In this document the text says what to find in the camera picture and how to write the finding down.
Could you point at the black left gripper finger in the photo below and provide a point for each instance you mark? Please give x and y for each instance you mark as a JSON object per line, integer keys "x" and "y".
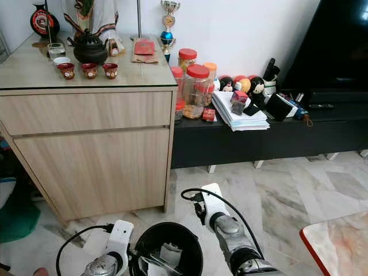
{"x": 158, "y": 263}

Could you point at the white trash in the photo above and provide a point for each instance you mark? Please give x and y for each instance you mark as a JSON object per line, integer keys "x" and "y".
{"x": 171, "y": 256}

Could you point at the black round rubbish bin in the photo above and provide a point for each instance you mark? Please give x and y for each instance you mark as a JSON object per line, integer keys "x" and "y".
{"x": 184, "y": 236}

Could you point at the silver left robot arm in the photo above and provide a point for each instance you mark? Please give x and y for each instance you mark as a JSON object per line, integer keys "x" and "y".
{"x": 100, "y": 267}

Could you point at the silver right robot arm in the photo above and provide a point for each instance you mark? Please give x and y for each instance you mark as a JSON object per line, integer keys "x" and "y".
{"x": 241, "y": 241}

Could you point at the black low TV console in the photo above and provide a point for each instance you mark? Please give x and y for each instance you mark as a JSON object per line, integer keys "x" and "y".
{"x": 264, "y": 144}

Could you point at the small red box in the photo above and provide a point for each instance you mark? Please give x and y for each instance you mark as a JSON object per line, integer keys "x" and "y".
{"x": 209, "y": 114}

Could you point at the stack of white papers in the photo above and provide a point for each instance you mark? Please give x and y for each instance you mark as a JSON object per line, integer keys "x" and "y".
{"x": 236, "y": 121}

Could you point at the person toe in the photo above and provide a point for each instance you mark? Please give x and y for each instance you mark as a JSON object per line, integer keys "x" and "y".
{"x": 39, "y": 272}

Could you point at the light wooden cabinet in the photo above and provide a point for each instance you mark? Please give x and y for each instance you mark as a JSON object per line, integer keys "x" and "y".
{"x": 92, "y": 164}

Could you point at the small black phone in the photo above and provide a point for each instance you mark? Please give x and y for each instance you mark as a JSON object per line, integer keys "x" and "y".
{"x": 251, "y": 109}

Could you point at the small pink grey box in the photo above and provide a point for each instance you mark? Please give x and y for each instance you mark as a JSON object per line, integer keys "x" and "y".
{"x": 238, "y": 100}

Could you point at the large plastic jar red lid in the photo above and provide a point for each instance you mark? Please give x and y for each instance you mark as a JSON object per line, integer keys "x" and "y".
{"x": 196, "y": 92}

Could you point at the green bag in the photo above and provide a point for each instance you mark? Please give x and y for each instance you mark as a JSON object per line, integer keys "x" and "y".
{"x": 18, "y": 221}

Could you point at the narrow plastic jar red lid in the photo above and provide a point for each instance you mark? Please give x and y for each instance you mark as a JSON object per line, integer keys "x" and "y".
{"x": 176, "y": 86}

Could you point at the round black red doll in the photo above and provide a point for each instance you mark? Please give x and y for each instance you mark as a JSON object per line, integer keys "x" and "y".
{"x": 226, "y": 83}

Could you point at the round yellow orange doll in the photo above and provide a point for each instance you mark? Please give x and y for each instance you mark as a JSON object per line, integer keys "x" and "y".
{"x": 243, "y": 84}

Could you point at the round black white doll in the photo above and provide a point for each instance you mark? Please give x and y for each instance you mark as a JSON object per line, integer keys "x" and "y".
{"x": 257, "y": 85}

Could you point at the blue item with tassel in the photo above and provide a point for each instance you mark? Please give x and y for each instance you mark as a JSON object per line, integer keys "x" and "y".
{"x": 301, "y": 112}

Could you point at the plastic jar orange lid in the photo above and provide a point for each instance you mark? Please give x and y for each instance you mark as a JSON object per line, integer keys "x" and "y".
{"x": 210, "y": 69}

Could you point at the white cup with black remotes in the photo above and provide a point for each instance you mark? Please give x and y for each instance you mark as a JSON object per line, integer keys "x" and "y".
{"x": 270, "y": 83}

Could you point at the white blue box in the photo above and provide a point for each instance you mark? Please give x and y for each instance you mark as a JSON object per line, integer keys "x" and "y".
{"x": 7, "y": 192}

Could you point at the medium plastic jar red lid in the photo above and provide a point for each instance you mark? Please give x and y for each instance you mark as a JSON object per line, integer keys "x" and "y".
{"x": 187, "y": 56}

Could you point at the black remote control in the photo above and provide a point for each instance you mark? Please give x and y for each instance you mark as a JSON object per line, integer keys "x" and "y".
{"x": 321, "y": 106}

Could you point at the small red tea cup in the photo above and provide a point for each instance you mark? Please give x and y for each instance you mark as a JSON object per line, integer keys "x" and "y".
{"x": 66, "y": 71}
{"x": 110, "y": 71}
{"x": 89, "y": 71}

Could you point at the red packet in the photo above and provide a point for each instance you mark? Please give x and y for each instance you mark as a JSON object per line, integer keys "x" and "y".
{"x": 144, "y": 48}

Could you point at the silver trophy blue ball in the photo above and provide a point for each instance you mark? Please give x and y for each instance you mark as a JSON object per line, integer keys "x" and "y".
{"x": 168, "y": 26}

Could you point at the black incense pot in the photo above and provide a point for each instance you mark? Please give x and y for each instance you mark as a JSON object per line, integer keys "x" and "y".
{"x": 90, "y": 49}

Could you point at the thin metal pole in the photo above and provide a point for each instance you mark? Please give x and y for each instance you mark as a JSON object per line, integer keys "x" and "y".
{"x": 140, "y": 17}

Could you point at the small white cup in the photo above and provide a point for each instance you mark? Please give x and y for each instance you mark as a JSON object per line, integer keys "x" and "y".
{"x": 61, "y": 61}

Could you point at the white robed statue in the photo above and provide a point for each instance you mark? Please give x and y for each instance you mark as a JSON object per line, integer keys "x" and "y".
{"x": 103, "y": 20}

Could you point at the black television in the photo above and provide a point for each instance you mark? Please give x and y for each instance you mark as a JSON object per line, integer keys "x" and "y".
{"x": 333, "y": 43}

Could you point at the clear drinking glass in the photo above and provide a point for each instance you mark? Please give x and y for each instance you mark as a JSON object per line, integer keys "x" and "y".
{"x": 56, "y": 51}

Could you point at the thin dark incense stick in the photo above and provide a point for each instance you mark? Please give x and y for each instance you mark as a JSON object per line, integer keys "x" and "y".
{"x": 48, "y": 23}

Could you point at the round black red vase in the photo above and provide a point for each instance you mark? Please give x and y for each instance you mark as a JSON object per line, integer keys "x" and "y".
{"x": 44, "y": 23}

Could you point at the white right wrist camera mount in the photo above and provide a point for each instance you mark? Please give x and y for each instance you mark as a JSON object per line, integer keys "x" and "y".
{"x": 213, "y": 199}

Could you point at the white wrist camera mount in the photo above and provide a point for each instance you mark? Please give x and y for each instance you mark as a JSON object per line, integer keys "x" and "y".
{"x": 121, "y": 238}
{"x": 213, "y": 199}

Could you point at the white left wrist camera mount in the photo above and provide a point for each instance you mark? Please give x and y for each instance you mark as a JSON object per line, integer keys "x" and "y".
{"x": 121, "y": 238}

